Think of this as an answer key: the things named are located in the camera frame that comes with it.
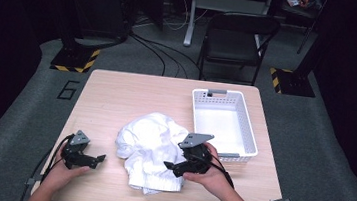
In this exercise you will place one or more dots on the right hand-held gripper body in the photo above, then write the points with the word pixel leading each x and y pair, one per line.
pixel 195 157

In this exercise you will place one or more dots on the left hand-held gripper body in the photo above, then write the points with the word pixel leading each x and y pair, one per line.
pixel 75 151

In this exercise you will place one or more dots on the white garment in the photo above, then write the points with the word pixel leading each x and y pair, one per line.
pixel 148 144

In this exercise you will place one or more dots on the white plastic basket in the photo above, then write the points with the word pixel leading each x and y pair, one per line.
pixel 224 122

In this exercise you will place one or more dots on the person's left hand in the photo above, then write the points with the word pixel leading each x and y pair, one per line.
pixel 63 175

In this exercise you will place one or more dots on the person's right hand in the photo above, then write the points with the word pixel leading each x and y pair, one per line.
pixel 216 180

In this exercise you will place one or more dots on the black stand base striped edge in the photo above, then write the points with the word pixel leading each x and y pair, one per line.
pixel 294 82
pixel 73 59

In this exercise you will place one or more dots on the black folding chair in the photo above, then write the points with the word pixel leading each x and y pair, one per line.
pixel 238 50

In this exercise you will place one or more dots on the black cabinet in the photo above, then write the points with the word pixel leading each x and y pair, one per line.
pixel 99 5

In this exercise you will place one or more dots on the dark side table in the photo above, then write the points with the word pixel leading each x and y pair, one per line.
pixel 305 6

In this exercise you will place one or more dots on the white desk frame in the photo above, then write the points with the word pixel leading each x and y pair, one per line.
pixel 191 21

